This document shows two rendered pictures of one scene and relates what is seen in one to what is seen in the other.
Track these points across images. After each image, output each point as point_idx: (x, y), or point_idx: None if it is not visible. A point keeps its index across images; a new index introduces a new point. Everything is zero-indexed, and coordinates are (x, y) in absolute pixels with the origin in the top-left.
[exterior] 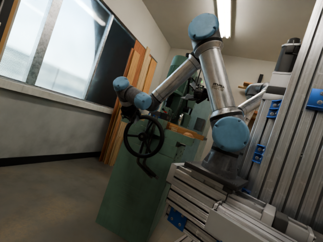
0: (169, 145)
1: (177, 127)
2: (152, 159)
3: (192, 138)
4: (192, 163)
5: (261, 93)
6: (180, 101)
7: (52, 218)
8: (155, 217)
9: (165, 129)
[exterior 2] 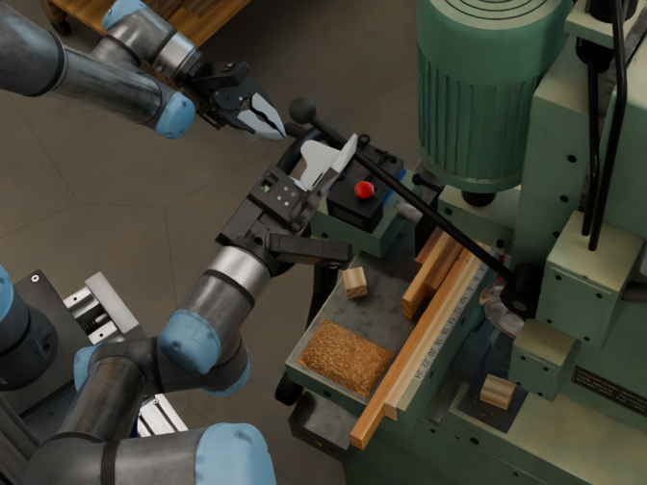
0: None
1: (403, 305)
2: None
3: (287, 360)
4: (36, 286)
5: (65, 422)
6: (526, 220)
7: None
8: (359, 475)
9: (356, 254)
